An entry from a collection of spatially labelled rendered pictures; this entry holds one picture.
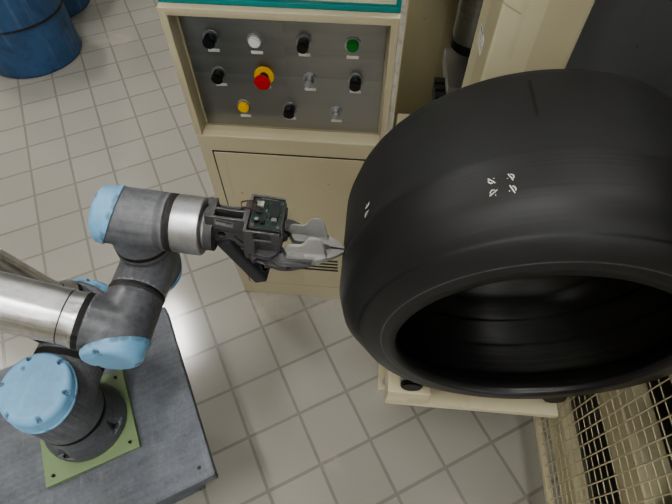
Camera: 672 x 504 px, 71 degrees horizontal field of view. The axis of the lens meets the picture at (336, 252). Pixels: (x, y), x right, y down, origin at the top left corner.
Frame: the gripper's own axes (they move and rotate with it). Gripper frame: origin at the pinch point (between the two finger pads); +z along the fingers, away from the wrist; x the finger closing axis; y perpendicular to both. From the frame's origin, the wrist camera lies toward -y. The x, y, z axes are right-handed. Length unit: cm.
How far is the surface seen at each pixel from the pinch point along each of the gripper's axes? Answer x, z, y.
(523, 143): -0.2, 18.7, 26.7
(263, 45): 64, -23, -8
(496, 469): -5, 71, -114
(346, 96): 64, -1, -19
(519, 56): 27.1, 24.4, 21.0
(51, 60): 210, -185, -134
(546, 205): -8.6, 20.3, 25.9
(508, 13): 27.1, 20.0, 27.3
